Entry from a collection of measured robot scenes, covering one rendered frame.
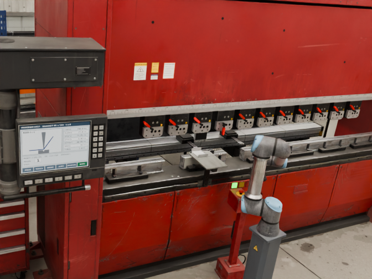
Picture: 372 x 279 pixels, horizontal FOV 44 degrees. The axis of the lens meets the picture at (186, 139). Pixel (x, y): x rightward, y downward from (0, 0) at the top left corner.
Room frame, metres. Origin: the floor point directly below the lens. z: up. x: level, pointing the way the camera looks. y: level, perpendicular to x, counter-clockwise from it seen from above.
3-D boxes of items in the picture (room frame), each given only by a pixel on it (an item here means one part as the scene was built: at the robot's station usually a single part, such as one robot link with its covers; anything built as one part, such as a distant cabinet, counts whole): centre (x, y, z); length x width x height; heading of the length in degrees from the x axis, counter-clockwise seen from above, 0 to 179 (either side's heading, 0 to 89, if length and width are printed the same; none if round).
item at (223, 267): (3.09, -0.51, 0.06); 0.25 x 0.20 x 0.12; 25
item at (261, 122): (3.57, -0.60, 1.26); 0.15 x 0.09 x 0.17; 121
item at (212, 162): (3.15, -0.18, 1.00); 0.26 x 0.18 x 0.01; 31
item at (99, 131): (2.17, 0.64, 1.42); 0.45 x 0.12 x 0.36; 120
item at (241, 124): (3.47, -0.43, 1.26); 0.15 x 0.09 x 0.17; 121
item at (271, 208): (2.64, -0.61, 0.94); 0.13 x 0.12 x 0.14; 80
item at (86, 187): (2.12, 0.69, 1.20); 0.45 x 0.03 x 0.08; 120
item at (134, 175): (2.92, 0.38, 0.89); 0.30 x 0.05 x 0.03; 121
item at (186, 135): (3.42, -0.03, 1.01); 0.26 x 0.12 x 0.05; 31
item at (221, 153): (3.31, -0.15, 0.92); 0.39 x 0.06 x 0.10; 121
